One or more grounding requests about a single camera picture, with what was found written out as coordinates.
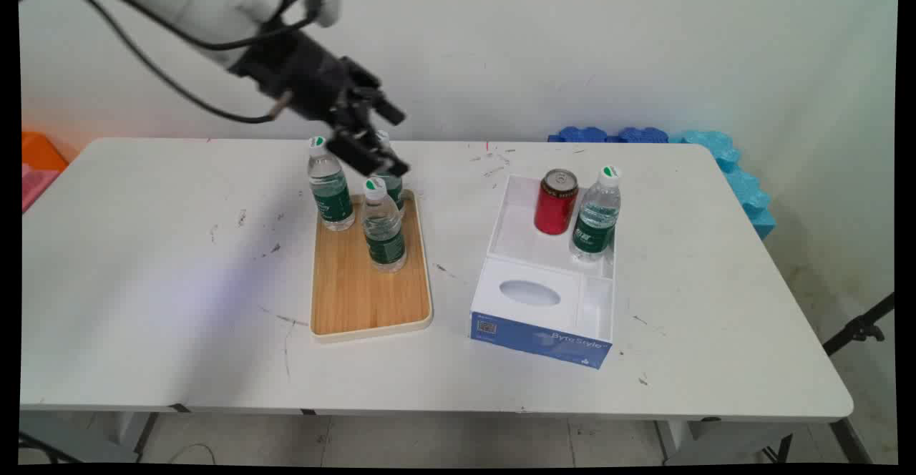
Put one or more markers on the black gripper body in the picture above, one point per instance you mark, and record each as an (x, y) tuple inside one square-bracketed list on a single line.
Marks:
[(300, 78)]

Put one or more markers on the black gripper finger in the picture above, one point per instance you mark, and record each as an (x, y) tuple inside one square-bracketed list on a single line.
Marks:
[(376, 103), (368, 154)]

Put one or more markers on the clear water bottle green label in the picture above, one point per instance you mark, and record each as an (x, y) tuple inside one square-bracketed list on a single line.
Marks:
[(594, 228), (396, 192), (330, 203), (384, 242)]

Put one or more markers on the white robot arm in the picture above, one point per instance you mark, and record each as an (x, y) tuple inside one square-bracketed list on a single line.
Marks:
[(200, 3)]

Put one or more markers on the wooden tray cream rim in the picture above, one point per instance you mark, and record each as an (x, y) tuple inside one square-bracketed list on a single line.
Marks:
[(358, 303)]

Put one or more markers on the red soda can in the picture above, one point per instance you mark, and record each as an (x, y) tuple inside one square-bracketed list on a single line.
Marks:
[(554, 210)]

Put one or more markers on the white and blue cardboard box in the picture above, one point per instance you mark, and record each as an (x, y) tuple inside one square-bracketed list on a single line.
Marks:
[(537, 343)]

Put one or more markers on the orange plastic bin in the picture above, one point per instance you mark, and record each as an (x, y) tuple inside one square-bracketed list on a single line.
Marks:
[(41, 152)]

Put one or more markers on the pink plastic bin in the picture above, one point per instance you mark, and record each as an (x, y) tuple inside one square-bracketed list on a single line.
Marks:
[(34, 185)]

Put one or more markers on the black table leg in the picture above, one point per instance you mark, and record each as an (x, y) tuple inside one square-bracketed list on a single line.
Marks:
[(851, 441), (145, 432)]

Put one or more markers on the light blue foam mat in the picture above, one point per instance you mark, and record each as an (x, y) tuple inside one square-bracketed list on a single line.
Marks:
[(741, 182)]

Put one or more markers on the black tripod stand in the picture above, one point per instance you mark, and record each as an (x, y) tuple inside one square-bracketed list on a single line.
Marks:
[(859, 328)]

